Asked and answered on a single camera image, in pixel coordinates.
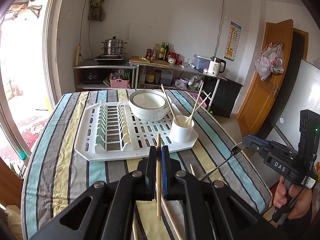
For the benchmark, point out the white electric kettle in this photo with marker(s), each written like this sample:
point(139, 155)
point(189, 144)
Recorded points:
point(215, 67)

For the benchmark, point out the red patterned rug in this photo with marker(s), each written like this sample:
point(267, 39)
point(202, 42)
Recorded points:
point(27, 132)

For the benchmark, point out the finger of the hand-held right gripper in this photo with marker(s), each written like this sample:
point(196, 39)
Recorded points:
point(257, 139)
point(255, 147)

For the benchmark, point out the pink basket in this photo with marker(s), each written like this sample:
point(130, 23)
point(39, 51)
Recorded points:
point(120, 83)

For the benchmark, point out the dark glass bottle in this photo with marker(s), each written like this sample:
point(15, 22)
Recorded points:
point(167, 52)

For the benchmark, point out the white refrigerator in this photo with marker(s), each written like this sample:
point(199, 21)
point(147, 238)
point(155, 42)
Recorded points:
point(297, 92)

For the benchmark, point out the beige power strip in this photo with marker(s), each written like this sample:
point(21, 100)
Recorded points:
point(78, 55)

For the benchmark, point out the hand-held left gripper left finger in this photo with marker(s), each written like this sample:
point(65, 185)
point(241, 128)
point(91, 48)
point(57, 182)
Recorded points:
point(151, 170)

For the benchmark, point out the wooden door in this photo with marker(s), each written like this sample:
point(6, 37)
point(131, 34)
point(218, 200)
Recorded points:
point(260, 105)

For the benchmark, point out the black induction cooker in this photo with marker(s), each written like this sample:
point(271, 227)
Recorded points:
point(111, 57)

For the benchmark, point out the black covered cabinet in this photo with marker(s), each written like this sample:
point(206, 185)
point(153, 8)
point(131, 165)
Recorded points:
point(222, 97)

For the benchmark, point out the sliding glass door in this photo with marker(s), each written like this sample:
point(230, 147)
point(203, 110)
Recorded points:
point(51, 55)

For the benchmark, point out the pale bamboo chopstick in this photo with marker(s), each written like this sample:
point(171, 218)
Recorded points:
point(203, 102)
point(158, 180)
point(192, 170)
point(172, 220)
point(196, 105)
point(170, 105)

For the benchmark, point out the hanging plastic bags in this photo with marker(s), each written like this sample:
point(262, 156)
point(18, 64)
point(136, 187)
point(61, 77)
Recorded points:
point(267, 62)

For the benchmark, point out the steel shelf unit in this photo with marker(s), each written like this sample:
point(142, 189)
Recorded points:
point(105, 63)

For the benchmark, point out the white cup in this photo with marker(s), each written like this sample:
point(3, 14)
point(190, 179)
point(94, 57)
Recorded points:
point(181, 132)

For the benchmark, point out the plastic oil jug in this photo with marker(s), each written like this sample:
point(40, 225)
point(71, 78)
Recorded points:
point(166, 78)

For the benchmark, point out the steel kitchen table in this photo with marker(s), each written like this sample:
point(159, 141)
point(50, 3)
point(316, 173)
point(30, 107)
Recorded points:
point(190, 68)

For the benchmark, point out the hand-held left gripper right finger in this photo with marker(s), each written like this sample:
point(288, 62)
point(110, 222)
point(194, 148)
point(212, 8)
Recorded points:
point(165, 172)

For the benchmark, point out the crumpled plastic bags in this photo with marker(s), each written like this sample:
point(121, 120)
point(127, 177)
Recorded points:
point(196, 81)

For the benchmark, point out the white dish rack tray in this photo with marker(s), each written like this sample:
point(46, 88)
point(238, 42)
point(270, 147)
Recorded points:
point(140, 135)

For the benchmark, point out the green glass bottle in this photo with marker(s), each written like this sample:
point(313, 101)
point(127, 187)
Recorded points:
point(162, 52)

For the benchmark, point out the wooden cutting board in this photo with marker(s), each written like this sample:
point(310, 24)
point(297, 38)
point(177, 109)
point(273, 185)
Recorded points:
point(150, 62)

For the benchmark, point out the small red jar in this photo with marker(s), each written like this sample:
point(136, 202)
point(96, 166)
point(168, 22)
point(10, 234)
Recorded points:
point(148, 53)

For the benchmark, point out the white enamel jar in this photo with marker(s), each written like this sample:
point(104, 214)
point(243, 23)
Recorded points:
point(172, 60)

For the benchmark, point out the hanging green cloth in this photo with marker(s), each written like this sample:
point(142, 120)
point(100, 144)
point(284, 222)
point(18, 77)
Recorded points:
point(96, 5)

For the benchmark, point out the stainless steamer pot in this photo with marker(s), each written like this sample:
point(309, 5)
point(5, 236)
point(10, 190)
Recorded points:
point(113, 46)

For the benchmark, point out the black rice cooker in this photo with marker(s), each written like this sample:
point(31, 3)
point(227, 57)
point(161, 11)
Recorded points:
point(91, 77)

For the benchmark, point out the clear plastic container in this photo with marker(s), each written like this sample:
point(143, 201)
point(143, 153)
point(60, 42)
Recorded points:
point(201, 61)

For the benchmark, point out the person's right hand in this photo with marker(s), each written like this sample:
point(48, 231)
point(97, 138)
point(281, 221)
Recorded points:
point(301, 201)

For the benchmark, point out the white bowl black rim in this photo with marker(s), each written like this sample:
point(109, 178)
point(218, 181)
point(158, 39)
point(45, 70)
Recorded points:
point(147, 101)
point(152, 117)

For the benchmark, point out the metal fork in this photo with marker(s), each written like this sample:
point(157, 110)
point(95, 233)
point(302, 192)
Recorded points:
point(212, 169)

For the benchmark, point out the small sauce bottle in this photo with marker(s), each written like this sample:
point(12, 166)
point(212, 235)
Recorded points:
point(155, 52)

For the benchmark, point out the striped tablecloth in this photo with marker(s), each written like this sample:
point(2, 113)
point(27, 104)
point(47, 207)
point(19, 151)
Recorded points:
point(62, 142)

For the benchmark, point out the giraffe height chart poster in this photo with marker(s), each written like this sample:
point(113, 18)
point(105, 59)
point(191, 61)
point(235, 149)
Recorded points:
point(233, 41)

